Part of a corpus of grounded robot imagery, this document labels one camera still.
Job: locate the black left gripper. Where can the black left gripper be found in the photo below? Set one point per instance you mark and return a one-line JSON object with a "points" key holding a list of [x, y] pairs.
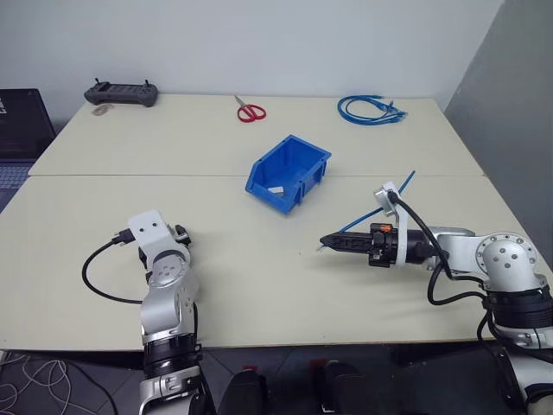
{"points": [[183, 236]]}

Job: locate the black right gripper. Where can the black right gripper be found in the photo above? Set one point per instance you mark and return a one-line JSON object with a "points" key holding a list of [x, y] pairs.
{"points": [[382, 246]]}

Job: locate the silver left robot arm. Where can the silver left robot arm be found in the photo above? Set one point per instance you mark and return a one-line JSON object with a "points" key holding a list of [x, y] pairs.
{"points": [[166, 298]]}

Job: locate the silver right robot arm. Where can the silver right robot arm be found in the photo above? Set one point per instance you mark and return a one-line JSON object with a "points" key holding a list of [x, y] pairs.
{"points": [[503, 259]]}

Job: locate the white coupler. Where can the white coupler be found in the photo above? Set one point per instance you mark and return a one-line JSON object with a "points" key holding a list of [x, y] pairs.
{"points": [[275, 190]]}

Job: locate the blue plastic bin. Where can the blue plastic bin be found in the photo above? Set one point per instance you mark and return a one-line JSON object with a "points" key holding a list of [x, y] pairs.
{"points": [[298, 157]]}

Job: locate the grey handheld controller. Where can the grey handheld controller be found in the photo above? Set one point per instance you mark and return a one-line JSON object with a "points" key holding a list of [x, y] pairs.
{"points": [[122, 93]]}

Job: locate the dark rounded shape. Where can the dark rounded shape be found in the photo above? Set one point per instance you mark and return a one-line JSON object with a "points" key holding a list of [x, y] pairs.
{"points": [[247, 391]]}

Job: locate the dark laptop computer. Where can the dark laptop computer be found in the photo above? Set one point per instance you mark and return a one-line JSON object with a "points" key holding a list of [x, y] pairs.
{"points": [[21, 125]]}

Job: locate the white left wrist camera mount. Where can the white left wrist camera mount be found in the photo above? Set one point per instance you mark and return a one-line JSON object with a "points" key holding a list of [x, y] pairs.
{"points": [[148, 226]]}

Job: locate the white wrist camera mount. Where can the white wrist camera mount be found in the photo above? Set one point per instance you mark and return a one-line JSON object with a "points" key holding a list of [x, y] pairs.
{"points": [[148, 226], [402, 242]]}

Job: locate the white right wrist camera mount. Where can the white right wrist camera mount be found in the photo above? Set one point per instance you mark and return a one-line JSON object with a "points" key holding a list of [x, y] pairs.
{"points": [[402, 242]]}

